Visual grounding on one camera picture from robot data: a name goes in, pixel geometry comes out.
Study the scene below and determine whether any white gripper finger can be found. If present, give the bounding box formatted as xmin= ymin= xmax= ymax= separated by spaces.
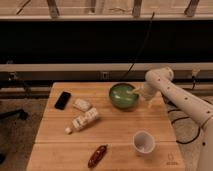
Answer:
xmin=132 ymin=88 xmax=141 ymax=94

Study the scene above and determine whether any green ceramic bowl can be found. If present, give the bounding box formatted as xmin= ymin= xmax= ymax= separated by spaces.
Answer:
xmin=109 ymin=83 xmax=139 ymax=109

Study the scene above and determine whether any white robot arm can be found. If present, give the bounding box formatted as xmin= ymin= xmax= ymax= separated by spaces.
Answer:
xmin=133 ymin=67 xmax=213 ymax=171

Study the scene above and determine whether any white paper cup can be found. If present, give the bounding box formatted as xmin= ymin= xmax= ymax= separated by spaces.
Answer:
xmin=133 ymin=131 xmax=156 ymax=156

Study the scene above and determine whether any small white packet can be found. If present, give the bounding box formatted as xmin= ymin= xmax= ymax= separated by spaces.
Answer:
xmin=73 ymin=99 xmax=92 ymax=112

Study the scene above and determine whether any white plastic bottle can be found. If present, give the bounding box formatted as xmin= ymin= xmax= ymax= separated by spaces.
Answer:
xmin=65 ymin=108 xmax=100 ymax=134

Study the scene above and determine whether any black smartphone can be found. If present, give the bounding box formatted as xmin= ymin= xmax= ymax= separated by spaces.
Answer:
xmin=54 ymin=92 xmax=71 ymax=110

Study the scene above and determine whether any office chair base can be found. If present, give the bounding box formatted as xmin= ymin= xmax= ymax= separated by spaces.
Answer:
xmin=0 ymin=109 xmax=28 ymax=120

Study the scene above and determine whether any black hanging cable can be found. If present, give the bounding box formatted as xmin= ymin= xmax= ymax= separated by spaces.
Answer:
xmin=119 ymin=11 xmax=156 ymax=83

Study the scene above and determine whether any black cable on floor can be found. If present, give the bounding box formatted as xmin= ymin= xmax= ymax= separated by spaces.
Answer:
xmin=167 ymin=99 xmax=202 ymax=145

